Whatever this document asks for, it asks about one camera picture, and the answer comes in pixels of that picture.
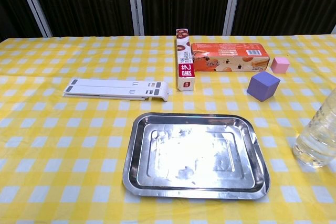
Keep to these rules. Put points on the clear plastic water bottle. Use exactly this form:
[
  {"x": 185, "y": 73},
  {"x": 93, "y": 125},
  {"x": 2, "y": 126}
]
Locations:
[{"x": 317, "y": 140}]

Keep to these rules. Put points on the stainless steel tray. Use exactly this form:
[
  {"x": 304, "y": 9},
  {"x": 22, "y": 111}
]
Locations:
[{"x": 194, "y": 155}]

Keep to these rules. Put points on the white folding laptop stand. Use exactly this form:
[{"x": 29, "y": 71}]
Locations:
[{"x": 110, "y": 90}]

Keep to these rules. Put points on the white frame post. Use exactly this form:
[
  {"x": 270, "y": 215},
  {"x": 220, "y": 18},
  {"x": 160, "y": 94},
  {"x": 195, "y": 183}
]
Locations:
[
  {"x": 34, "y": 3},
  {"x": 135, "y": 3},
  {"x": 232, "y": 3}
]

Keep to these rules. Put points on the long white red-label box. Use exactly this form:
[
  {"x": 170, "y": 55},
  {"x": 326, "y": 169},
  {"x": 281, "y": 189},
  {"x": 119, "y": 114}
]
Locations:
[{"x": 185, "y": 61}]

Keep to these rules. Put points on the purple cube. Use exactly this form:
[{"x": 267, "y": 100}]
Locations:
[{"x": 262, "y": 86}]

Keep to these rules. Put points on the yellow white checked tablecloth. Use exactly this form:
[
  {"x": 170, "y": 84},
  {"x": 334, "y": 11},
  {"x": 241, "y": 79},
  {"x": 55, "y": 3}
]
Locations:
[{"x": 65, "y": 142}]

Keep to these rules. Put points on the orange biscuit box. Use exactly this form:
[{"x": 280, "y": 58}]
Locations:
[{"x": 225, "y": 56}]

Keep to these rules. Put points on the pink cube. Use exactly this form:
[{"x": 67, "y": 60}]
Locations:
[{"x": 279, "y": 65}]

